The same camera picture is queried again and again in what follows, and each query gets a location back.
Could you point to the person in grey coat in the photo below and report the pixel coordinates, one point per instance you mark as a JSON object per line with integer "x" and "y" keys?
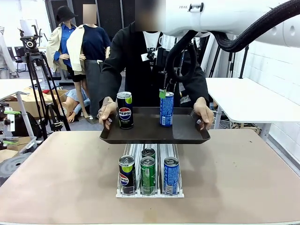
{"x": 4, "y": 56}

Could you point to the blue-clothed figure on floor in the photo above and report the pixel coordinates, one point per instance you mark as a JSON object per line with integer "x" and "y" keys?
{"x": 75, "y": 96}

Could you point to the black backpack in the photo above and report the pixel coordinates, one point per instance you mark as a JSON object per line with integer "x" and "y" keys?
{"x": 28, "y": 126}

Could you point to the brown cardboard box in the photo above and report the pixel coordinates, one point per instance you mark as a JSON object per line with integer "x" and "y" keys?
{"x": 28, "y": 106}

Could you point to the black upright pole stand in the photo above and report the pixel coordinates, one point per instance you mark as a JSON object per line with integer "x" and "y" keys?
{"x": 243, "y": 63}

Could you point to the black round base plate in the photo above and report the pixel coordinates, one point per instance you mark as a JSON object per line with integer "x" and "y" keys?
{"x": 11, "y": 166}

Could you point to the person in black cardigan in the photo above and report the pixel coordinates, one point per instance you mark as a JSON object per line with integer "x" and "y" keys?
{"x": 131, "y": 58}

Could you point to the black Pepsi can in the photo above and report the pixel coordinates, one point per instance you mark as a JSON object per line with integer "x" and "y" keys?
{"x": 125, "y": 110}
{"x": 127, "y": 178}

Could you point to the dark brown serving tray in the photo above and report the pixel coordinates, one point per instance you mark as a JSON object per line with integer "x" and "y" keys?
{"x": 150, "y": 134}

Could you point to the blue Pocari Sweat can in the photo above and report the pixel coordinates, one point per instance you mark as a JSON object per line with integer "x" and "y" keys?
{"x": 167, "y": 110}
{"x": 171, "y": 175}

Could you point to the black leaning stand poles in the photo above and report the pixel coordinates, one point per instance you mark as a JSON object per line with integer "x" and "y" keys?
{"x": 214, "y": 63}
{"x": 230, "y": 63}

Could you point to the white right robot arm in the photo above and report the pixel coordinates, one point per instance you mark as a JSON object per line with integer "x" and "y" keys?
{"x": 234, "y": 14}

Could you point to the person's right forearm black sleeve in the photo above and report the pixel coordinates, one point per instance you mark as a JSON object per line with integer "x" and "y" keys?
{"x": 107, "y": 79}

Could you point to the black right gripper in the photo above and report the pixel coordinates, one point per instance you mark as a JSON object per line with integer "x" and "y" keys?
{"x": 173, "y": 63}

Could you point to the mannequin with black hat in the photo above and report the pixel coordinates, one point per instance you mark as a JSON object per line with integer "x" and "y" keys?
{"x": 64, "y": 14}

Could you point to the green cider can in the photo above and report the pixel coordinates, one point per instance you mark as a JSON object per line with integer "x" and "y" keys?
{"x": 148, "y": 175}
{"x": 148, "y": 152}

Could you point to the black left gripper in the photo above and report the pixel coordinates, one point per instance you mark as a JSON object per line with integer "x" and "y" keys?
{"x": 4, "y": 126}

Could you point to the person's right hand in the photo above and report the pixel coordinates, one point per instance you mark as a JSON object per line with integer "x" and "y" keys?
{"x": 106, "y": 112}

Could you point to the black office chair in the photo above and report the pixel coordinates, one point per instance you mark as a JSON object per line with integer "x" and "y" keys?
{"x": 20, "y": 56}

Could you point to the black camera tripod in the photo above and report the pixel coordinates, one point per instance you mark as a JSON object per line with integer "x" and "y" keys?
{"x": 35, "y": 70}

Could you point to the person's left hand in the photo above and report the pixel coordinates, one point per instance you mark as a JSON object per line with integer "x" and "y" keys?
{"x": 205, "y": 112}

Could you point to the white table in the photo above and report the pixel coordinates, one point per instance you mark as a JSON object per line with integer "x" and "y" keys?
{"x": 11, "y": 86}
{"x": 246, "y": 98}

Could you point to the person's left forearm black sleeve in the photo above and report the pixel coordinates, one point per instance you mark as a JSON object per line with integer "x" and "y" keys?
{"x": 199, "y": 86}

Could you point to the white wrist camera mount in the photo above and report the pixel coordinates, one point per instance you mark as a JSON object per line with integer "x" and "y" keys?
{"x": 144, "y": 55}

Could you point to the white can dispenser rack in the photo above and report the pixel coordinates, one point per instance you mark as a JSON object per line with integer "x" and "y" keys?
{"x": 150, "y": 195}

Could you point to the mannequin with navy top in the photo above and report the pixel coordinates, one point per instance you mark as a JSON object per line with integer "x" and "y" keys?
{"x": 93, "y": 42}

